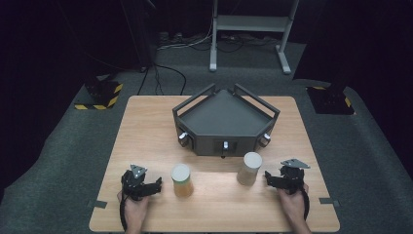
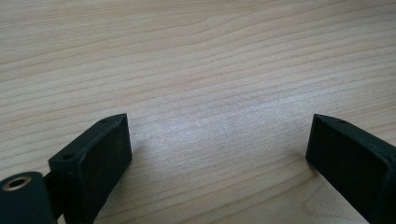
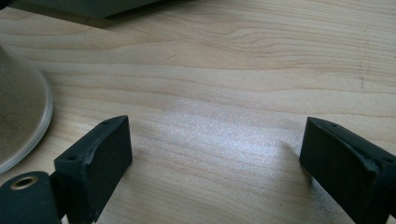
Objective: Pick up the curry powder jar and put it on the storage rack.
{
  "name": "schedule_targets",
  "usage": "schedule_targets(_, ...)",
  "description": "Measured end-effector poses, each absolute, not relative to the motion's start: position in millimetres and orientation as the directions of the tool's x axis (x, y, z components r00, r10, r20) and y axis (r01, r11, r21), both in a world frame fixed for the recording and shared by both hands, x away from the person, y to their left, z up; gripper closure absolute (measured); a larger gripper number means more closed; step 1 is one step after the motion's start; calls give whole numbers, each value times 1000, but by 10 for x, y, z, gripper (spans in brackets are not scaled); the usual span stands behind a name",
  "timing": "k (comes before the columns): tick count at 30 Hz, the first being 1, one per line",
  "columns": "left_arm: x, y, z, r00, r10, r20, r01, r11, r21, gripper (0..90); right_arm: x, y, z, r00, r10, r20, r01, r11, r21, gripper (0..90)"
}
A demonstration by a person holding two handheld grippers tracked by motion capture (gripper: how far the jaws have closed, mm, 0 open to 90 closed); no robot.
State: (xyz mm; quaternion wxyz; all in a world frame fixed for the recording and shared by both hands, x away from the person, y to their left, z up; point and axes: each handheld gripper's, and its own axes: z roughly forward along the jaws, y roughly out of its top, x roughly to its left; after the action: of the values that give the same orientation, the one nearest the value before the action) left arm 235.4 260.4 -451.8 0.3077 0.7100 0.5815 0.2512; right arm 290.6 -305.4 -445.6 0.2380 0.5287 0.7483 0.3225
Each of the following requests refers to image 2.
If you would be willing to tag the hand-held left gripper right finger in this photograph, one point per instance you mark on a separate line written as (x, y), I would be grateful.
(358, 168)

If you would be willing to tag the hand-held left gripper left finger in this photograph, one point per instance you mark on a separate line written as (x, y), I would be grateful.
(93, 168)

